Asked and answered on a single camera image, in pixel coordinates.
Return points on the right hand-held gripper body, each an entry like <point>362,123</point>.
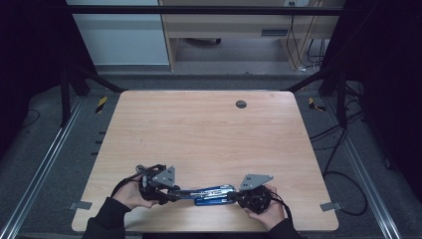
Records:
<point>253,199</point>

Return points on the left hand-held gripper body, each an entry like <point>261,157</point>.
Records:
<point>162,177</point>

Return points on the blue stapler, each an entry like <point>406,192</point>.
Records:
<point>212,200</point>

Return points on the person's right hand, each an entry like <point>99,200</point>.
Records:
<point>273,214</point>

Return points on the person's left hand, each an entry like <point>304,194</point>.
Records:
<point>131,197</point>

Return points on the grey table grommet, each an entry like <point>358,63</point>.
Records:
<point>241,104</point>

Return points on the yellow black striped tape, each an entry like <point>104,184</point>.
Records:
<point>101,104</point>

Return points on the white cabinet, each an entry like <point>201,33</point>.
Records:
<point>121,36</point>

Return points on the black curtain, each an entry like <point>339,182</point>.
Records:
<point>384,66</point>
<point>30,49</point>

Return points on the grey table bracket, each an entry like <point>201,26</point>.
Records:
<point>79,205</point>
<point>330,206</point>

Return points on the aluminium floor rail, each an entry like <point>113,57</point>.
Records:
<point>355,162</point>
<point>44,164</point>

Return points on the black diagonal frame strut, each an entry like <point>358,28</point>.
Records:
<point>99,81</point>
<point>308,80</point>

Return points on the black frame post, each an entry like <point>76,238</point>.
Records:
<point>341,99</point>
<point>65,96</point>

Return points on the black frame crossbar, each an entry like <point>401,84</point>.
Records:
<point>199,10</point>

